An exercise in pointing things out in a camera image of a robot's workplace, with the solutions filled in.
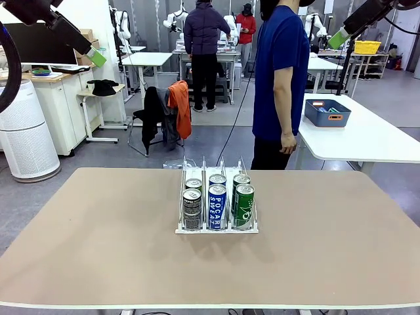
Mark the black hat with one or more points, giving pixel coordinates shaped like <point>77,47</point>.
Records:
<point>101,88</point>

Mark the blue plate with green contents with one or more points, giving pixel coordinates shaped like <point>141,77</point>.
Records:
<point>41,72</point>

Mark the large white table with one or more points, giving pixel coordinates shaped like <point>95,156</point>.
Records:
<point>361,138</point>

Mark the person in red jacket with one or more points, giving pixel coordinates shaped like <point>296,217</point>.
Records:
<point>246,28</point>

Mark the black Pepsi can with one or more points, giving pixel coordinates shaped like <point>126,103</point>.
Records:
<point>192,206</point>
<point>193,183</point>

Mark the white cabinet with wooden top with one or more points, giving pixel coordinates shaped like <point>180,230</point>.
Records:
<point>55,108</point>

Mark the wooden shelf rack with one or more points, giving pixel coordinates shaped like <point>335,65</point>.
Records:
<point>370,55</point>

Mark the person's right forearm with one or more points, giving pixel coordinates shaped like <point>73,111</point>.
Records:
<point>288,115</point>

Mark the person's right hand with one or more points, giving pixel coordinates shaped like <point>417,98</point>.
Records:
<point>289,142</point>

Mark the small white-legged side table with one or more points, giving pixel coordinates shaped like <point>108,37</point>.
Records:
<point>118,88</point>

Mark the yellow plastic crate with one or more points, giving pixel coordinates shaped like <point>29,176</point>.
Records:
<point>367,47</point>

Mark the clear white can dispenser rack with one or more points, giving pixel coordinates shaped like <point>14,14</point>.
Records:
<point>216,231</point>

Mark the black tripod stand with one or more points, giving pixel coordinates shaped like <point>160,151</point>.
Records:
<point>347,62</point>

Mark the person in blue Warriors shirt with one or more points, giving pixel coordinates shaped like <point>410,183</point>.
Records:
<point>279,39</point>

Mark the orange jacket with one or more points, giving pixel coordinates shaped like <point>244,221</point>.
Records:
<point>182,108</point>

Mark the person in dark purple jacket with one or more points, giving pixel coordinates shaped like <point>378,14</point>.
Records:
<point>203,33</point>

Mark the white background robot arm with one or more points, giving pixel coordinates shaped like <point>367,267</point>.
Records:
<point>123,29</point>
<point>315,26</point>
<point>174,21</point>

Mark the clear plastic sheet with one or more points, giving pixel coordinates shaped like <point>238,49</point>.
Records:
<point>170,164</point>

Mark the white background desk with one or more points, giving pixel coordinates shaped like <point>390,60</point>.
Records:
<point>144,59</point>
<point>323,64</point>

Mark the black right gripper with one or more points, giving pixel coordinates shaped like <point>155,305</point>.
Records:
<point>382,5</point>

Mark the white cylindrical air purifier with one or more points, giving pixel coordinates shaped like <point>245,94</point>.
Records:
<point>33,138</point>

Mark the grey garment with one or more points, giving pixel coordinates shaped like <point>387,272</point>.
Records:
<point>169,128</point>

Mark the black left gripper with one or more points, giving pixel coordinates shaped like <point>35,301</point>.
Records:
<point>23,10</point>

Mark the black jacket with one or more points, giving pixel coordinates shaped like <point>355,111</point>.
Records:
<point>151,111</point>

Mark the brown cardboard box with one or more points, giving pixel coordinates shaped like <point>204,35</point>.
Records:
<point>87,34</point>
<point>96,43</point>
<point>83,60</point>

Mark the red fire extinguisher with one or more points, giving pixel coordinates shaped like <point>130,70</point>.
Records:
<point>397,63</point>

